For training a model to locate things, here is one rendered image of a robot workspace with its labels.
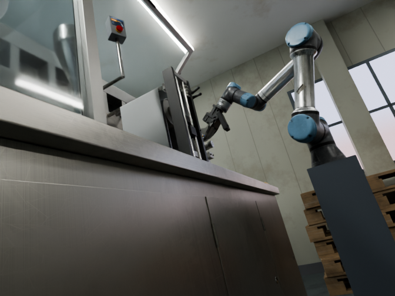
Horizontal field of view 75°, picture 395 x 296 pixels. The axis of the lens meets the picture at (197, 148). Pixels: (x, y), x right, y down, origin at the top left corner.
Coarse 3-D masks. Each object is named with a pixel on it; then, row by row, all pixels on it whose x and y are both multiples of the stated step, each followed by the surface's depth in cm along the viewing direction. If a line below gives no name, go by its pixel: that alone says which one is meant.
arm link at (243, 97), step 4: (236, 92) 140; (240, 92) 138; (244, 92) 138; (232, 96) 141; (236, 96) 139; (240, 96) 137; (244, 96) 136; (248, 96) 134; (252, 96) 135; (232, 100) 143; (236, 100) 140; (240, 100) 137; (244, 100) 135; (248, 100) 135; (252, 100) 136; (256, 100) 142; (240, 104) 139; (244, 104) 136; (248, 104) 135; (252, 104) 138
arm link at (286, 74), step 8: (320, 48) 122; (288, 64) 134; (280, 72) 136; (288, 72) 133; (272, 80) 139; (280, 80) 136; (288, 80) 136; (264, 88) 142; (272, 88) 139; (280, 88) 139; (256, 96) 145; (264, 96) 142; (272, 96) 143; (256, 104) 143; (264, 104) 146
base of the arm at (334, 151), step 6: (318, 144) 118; (324, 144) 117; (330, 144) 117; (312, 150) 121; (318, 150) 118; (324, 150) 116; (330, 150) 115; (336, 150) 116; (312, 156) 121; (318, 156) 117; (324, 156) 115; (330, 156) 114; (336, 156) 113; (342, 156) 114; (312, 162) 120; (318, 162) 116; (324, 162) 114
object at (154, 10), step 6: (144, 0) 140; (150, 6) 145; (156, 12) 150; (162, 18) 155; (168, 24) 160; (174, 30) 166; (180, 36) 172; (180, 42) 176; (186, 42) 179; (186, 48) 182; (186, 60) 188; (180, 66) 187
